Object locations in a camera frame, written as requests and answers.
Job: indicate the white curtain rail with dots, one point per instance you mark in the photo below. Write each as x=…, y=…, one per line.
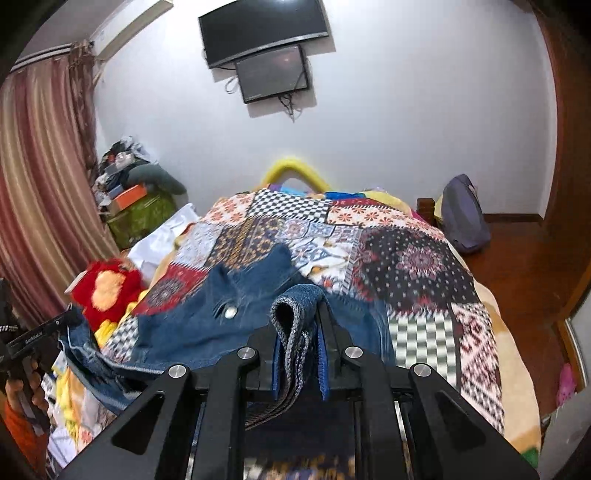
x=46, y=51

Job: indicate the pile of household clutter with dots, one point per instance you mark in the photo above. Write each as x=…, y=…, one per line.
x=117, y=159

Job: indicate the grey purple backpack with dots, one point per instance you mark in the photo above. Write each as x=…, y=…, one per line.
x=464, y=214

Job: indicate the person's left hand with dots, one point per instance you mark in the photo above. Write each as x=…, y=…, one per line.
x=34, y=385

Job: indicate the wooden door frame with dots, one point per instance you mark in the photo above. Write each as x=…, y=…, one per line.
x=568, y=161

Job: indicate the red yellow plush toy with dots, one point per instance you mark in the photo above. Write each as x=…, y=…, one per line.
x=108, y=290

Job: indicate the striped red beige curtain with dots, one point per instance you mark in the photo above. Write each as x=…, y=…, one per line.
x=41, y=175

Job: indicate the person's left forearm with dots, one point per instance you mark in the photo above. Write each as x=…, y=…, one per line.
x=18, y=441

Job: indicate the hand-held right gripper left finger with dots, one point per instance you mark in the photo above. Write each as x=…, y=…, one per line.
x=277, y=362

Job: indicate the green patterned box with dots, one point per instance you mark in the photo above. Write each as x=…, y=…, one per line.
x=141, y=219

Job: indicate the white door with stickers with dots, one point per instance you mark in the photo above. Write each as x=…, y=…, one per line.
x=570, y=415

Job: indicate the black wall television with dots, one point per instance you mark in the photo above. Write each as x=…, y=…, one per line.
x=258, y=27

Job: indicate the white air conditioner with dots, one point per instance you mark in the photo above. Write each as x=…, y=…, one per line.
x=134, y=27

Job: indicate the orange box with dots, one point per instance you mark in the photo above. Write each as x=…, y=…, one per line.
x=131, y=196

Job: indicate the wooden bedpost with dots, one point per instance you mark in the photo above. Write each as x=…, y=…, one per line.
x=425, y=206

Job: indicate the white cloth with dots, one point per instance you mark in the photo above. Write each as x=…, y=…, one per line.
x=159, y=240

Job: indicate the patchwork printed blanket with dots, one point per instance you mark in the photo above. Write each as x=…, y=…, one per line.
x=406, y=258

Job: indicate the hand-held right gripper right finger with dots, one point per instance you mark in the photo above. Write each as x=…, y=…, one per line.
x=323, y=369

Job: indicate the pink plastic item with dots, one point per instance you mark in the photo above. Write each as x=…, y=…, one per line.
x=566, y=385

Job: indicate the small black wall monitor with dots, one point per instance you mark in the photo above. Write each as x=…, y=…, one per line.
x=272, y=74

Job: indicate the blue denim jacket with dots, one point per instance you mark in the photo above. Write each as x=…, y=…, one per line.
x=198, y=318

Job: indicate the beige fleece blanket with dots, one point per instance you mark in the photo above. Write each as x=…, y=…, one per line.
x=512, y=360

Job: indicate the yellow patterned cloth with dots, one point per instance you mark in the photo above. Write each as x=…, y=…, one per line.
x=78, y=406

